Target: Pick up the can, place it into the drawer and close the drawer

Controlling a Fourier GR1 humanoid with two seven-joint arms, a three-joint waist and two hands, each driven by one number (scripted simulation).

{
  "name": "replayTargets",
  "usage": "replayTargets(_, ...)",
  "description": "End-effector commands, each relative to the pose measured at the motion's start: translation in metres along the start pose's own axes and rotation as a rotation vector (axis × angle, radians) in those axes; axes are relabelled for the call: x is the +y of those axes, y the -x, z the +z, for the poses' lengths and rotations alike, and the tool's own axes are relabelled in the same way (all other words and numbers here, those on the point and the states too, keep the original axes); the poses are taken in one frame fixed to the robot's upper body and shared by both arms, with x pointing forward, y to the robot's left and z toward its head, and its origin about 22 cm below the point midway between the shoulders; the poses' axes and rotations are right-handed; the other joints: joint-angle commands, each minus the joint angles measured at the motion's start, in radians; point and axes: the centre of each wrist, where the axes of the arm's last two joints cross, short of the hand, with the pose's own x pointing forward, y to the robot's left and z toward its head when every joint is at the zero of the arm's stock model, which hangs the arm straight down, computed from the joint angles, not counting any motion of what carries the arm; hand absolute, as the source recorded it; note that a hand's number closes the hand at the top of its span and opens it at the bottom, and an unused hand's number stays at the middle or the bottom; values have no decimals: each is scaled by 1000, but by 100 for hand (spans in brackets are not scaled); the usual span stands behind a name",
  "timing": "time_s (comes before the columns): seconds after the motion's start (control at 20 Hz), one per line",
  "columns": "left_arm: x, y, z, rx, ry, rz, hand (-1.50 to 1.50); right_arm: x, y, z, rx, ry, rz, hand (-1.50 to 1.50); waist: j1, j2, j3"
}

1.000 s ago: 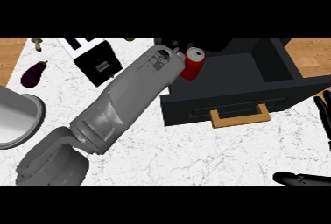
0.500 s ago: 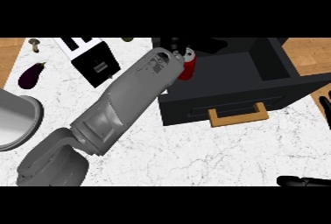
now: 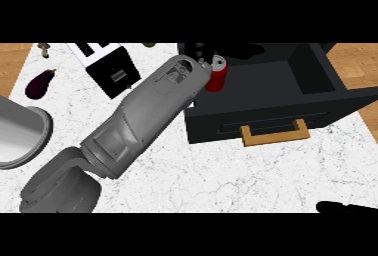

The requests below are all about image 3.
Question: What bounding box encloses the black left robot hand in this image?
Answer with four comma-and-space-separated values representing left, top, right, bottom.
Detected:
184, 43, 221, 65

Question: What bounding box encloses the red can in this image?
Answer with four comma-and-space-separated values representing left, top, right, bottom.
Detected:
204, 55, 229, 93

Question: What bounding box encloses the dark grey open drawer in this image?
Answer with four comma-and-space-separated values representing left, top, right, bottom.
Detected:
177, 43, 357, 114

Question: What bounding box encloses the dark grey drawer front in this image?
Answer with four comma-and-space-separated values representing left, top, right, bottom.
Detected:
183, 86, 378, 145

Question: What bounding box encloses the black and white toaster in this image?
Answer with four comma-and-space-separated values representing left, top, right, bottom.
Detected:
66, 43, 145, 100

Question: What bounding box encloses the small olive brown object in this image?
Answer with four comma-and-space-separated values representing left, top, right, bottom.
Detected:
37, 43, 52, 59

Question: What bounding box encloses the dark purple eggplant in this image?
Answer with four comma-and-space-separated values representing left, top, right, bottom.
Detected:
23, 68, 57, 101

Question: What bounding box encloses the grey metal pot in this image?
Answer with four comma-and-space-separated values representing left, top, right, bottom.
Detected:
0, 95, 55, 171

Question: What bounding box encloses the wooden drawer handle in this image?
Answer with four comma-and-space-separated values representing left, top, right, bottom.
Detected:
239, 118, 311, 147

